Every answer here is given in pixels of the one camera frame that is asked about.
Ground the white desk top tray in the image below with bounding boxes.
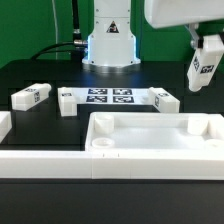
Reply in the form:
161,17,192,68
85,112,224,151

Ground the black cable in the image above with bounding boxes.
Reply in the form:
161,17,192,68
30,40,88,61

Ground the black vertical cable connector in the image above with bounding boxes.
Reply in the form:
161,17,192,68
72,0,81,40

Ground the white front fence bar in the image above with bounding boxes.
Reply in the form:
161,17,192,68
0,150,224,180

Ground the white left fence block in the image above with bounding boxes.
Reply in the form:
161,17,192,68
0,111,12,143

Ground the white sheet with tags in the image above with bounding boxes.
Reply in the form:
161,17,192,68
71,88,150,105

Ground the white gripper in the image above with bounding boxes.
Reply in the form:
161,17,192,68
144,0,224,49

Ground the white thin cable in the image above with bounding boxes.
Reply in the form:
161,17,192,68
51,0,59,61

